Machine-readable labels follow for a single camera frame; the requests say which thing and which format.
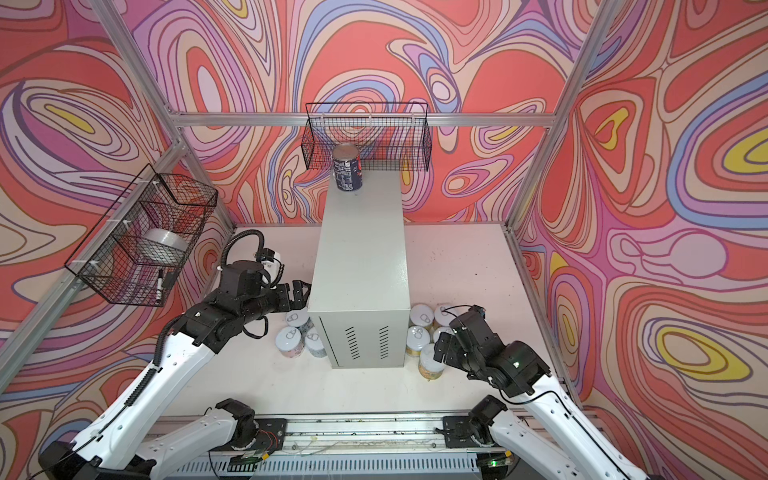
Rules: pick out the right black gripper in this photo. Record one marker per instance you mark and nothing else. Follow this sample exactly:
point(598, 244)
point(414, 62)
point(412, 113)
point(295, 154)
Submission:
point(452, 350)

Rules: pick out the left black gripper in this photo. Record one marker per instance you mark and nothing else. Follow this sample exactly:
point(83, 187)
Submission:
point(300, 299)

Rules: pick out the green label can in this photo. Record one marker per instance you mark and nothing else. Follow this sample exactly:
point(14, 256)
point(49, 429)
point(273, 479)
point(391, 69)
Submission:
point(439, 331)

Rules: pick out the orange peach can large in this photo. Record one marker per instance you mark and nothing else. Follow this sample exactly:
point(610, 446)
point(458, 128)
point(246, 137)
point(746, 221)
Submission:
point(428, 367)

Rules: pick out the dark blue tomato can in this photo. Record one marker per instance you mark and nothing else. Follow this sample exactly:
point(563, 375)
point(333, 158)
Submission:
point(347, 167)

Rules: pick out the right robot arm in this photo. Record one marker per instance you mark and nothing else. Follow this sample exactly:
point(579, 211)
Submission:
point(531, 415)

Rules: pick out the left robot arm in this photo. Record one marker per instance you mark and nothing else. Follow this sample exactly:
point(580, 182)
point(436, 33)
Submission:
point(113, 446)

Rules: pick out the grey metal cabinet counter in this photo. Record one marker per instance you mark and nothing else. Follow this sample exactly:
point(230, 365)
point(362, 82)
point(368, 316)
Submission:
point(360, 297)

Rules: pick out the white lid can back-left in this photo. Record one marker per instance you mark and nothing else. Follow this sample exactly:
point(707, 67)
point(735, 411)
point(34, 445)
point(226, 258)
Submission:
point(299, 319)

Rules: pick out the right group can back-right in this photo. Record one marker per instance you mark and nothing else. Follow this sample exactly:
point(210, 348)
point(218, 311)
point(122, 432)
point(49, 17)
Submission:
point(444, 314)

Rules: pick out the white lid can front-left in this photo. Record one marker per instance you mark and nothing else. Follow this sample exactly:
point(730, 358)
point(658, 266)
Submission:
point(289, 342)

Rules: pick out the white lid can front-right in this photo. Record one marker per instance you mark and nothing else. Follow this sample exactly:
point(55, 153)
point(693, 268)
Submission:
point(314, 344)

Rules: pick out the right group can front-left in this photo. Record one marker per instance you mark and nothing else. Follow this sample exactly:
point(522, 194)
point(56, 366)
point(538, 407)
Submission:
point(417, 339)

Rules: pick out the right group can back-left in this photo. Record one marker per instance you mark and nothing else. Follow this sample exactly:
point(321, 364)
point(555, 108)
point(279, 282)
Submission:
point(421, 315)

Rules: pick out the black marker pen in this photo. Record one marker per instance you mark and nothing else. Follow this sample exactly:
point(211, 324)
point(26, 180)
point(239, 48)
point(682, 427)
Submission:
point(159, 286)

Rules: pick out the silver tape roll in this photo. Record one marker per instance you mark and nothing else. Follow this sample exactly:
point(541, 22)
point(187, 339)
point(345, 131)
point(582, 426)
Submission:
point(166, 238)

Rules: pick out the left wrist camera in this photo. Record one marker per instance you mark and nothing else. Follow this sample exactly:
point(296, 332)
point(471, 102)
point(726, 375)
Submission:
point(271, 261)

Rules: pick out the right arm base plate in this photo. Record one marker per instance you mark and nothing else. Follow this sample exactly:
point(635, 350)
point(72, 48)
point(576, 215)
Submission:
point(459, 431)

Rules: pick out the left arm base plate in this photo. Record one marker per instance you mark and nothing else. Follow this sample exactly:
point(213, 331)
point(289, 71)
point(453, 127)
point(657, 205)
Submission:
point(265, 435)

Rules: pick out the black wire basket left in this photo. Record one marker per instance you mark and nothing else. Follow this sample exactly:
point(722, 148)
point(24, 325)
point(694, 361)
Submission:
point(122, 268)

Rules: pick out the black wire basket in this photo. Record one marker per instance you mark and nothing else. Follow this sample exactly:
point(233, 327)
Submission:
point(390, 136)
point(122, 268)

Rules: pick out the black wire basket back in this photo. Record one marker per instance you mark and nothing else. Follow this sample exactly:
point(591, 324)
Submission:
point(390, 136)

